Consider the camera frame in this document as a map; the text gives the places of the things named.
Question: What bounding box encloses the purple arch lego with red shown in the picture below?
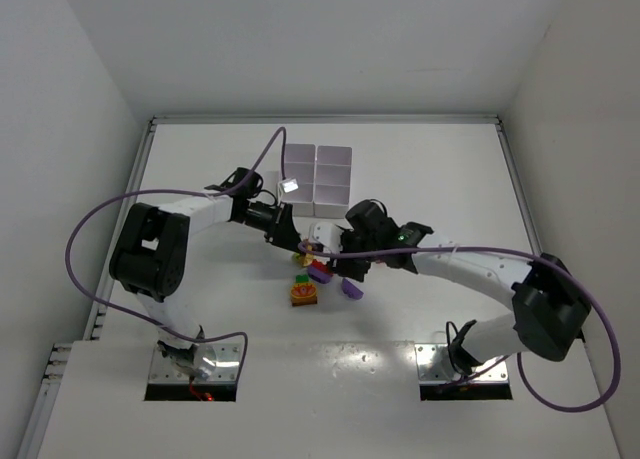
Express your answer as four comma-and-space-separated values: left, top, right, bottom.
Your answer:
307, 260, 333, 284

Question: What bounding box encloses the orange printed round lego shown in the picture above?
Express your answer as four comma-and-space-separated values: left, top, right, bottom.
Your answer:
289, 282, 317, 302

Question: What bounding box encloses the yellow lego brick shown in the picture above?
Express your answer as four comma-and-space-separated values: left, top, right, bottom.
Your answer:
292, 252, 314, 269

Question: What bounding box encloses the brown lego plate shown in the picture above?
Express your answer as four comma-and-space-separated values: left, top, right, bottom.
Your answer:
291, 297, 318, 307

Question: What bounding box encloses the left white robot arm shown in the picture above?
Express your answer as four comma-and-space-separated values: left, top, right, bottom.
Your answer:
109, 167, 301, 380

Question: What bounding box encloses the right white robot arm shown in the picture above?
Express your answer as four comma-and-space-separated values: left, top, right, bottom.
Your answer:
330, 200, 591, 376

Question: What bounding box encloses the white six-compartment container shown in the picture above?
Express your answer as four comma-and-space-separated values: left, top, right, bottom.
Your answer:
277, 143, 353, 219

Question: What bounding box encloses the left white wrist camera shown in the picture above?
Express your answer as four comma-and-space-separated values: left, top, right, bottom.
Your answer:
279, 178, 299, 194

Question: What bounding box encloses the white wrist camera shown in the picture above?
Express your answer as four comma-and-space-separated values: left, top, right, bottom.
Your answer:
308, 221, 350, 254
279, 178, 299, 194

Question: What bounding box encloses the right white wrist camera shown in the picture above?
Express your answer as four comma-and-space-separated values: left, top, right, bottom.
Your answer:
308, 221, 350, 254

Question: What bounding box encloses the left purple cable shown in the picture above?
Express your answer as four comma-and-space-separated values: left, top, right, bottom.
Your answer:
64, 126, 289, 380

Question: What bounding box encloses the purple cable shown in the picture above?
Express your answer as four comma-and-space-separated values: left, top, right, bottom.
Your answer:
64, 126, 289, 380
297, 241, 622, 413

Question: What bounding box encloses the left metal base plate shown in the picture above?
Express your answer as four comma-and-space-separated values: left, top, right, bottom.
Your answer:
148, 343, 242, 386

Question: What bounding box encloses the metal base plate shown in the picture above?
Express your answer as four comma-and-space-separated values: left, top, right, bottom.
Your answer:
414, 343, 509, 386
148, 343, 242, 386

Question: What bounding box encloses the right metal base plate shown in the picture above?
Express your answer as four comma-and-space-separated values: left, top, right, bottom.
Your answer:
414, 343, 509, 386

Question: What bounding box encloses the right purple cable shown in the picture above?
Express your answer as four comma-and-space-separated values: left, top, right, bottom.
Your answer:
297, 241, 622, 413

